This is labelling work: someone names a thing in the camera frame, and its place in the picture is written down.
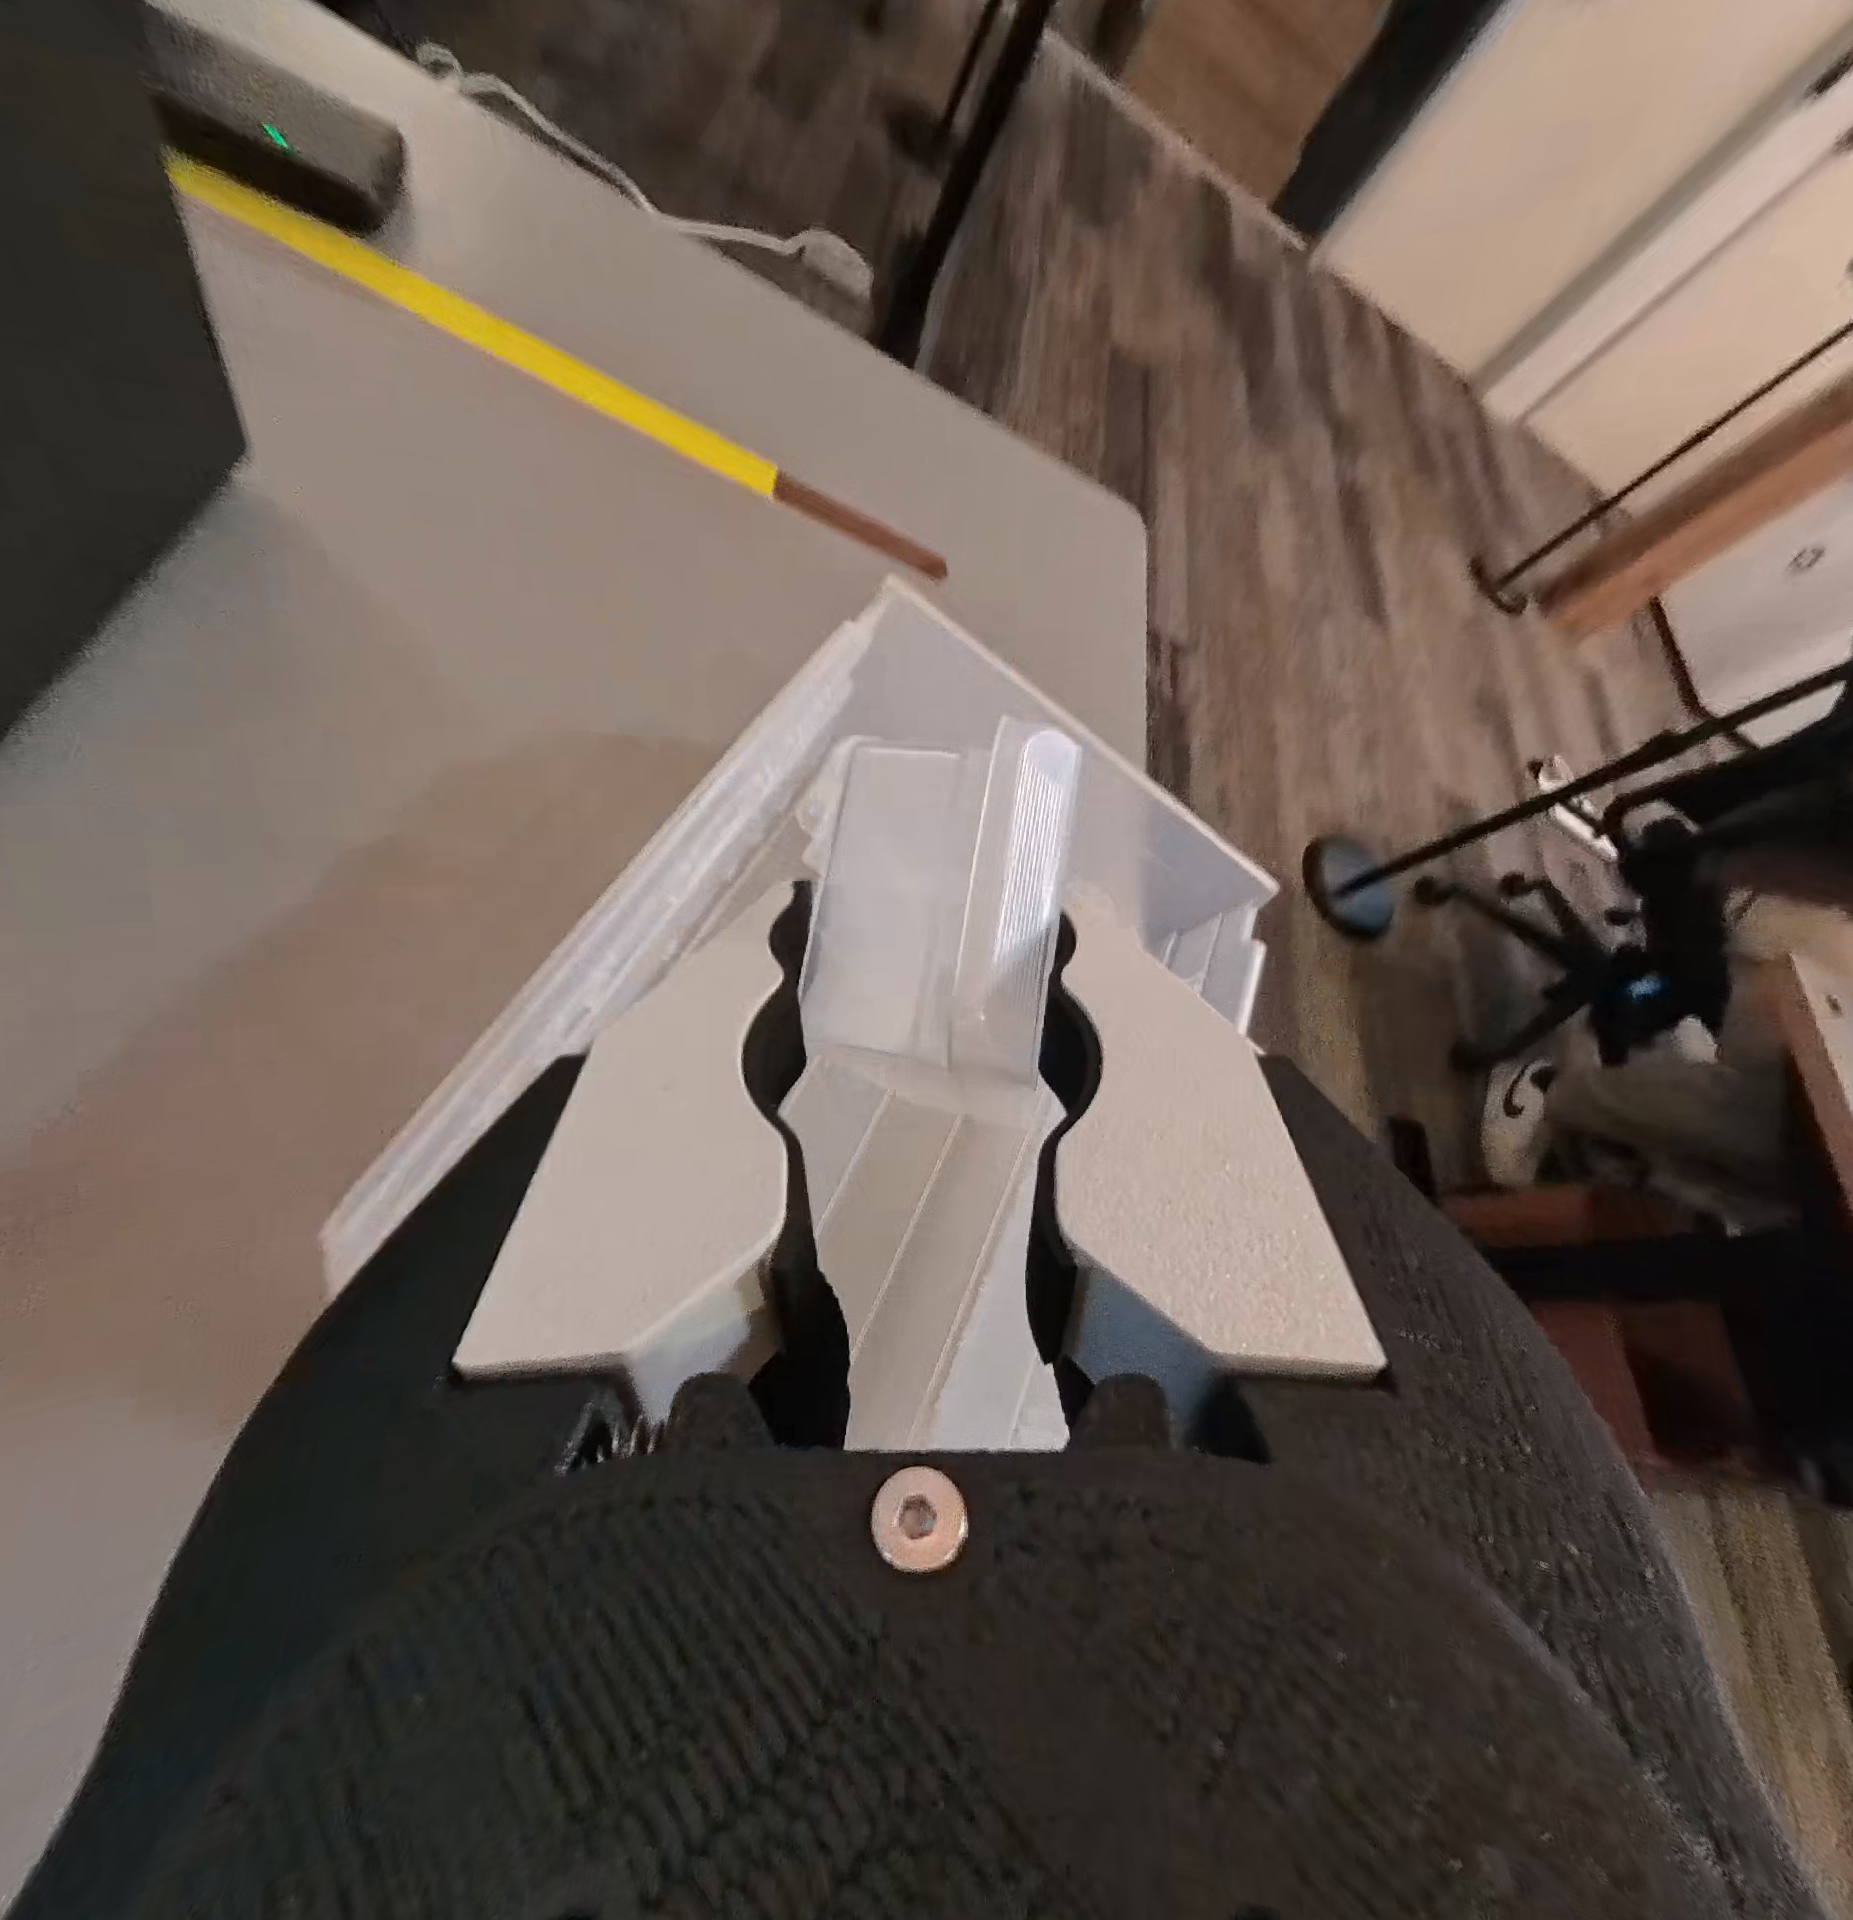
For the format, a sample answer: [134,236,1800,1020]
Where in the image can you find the clear plastic drawer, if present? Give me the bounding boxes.
[796,717,1083,1119]

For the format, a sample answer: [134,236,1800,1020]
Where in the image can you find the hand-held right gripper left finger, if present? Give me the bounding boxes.
[449,883,855,1418]

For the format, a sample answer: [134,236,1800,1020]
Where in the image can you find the black flat device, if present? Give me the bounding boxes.
[142,46,405,236]

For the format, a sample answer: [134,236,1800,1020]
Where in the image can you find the black round base stand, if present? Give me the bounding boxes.
[1300,658,1853,944]

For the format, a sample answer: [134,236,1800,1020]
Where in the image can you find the black drawer cabinet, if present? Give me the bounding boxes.
[0,0,250,766]

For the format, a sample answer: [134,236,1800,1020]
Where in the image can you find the raised wooden desk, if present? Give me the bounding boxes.
[1470,292,1853,637]

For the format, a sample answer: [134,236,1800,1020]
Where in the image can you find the clear plastic bin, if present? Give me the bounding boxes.
[317,578,1278,1457]

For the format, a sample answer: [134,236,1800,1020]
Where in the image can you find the black metal leg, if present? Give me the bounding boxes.
[873,0,1055,371]

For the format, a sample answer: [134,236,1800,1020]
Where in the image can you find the yellow tape line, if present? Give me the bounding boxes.
[160,148,950,583]

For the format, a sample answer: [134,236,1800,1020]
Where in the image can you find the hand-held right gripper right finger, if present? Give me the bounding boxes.
[1024,902,1392,1422]

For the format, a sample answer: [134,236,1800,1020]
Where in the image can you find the black office chair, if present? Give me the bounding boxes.
[1416,795,1753,1074]

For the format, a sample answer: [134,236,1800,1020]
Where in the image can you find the white cable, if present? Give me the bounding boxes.
[414,43,875,325]

